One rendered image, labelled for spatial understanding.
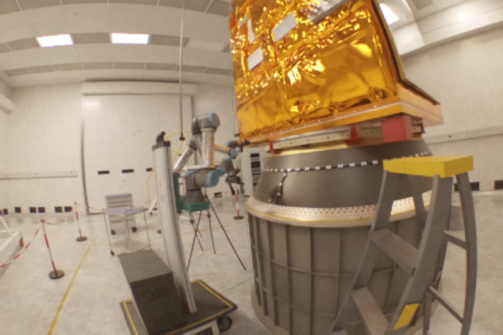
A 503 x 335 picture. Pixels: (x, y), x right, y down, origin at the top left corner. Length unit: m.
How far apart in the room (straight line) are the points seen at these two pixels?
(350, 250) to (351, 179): 0.46
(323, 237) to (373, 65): 1.08
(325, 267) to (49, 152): 9.41
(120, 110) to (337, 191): 8.46
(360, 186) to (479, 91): 5.75
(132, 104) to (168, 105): 1.56
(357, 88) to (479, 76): 5.77
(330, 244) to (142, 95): 8.70
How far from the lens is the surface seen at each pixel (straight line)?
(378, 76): 1.27
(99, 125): 9.00
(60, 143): 9.43
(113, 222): 5.73
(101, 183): 8.82
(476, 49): 7.06
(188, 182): 1.52
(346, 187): 1.40
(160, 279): 1.62
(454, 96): 6.75
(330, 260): 1.47
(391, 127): 1.30
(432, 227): 0.69
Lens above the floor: 1.58
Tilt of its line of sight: 4 degrees up
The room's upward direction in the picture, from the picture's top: 5 degrees counter-clockwise
